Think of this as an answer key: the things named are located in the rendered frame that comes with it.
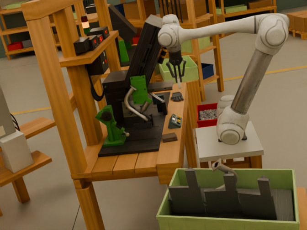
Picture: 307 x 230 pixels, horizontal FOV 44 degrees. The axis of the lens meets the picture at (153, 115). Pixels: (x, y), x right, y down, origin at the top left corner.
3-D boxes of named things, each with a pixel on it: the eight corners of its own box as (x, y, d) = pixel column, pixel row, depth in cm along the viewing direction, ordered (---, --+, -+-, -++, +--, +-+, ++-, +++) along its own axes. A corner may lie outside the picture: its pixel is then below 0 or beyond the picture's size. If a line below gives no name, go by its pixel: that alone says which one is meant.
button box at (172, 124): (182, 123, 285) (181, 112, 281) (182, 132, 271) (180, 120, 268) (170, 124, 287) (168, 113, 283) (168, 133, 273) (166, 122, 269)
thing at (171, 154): (188, 96, 368) (186, 82, 362) (182, 183, 231) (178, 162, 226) (174, 98, 370) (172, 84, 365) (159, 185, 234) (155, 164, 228)
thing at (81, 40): (92, 46, 259) (89, 36, 256) (85, 52, 245) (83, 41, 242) (82, 48, 260) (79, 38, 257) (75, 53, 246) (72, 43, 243)
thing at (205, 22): (214, 30, 1015) (213, 14, 998) (238, 31, 955) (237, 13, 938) (183, 42, 949) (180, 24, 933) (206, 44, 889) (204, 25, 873)
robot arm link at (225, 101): (243, 120, 251) (240, 90, 242) (244, 133, 235) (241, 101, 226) (219, 122, 255) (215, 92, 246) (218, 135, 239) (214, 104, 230)
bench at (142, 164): (197, 163, 396) (186, 84, 363) (196, 274, 260) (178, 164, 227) (133, 169, 408) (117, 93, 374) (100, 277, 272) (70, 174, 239)
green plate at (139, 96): (150, 101, 287) (146, 74, 284) (148, 103, 279) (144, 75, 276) (135, 103, 289) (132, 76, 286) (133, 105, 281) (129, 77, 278)
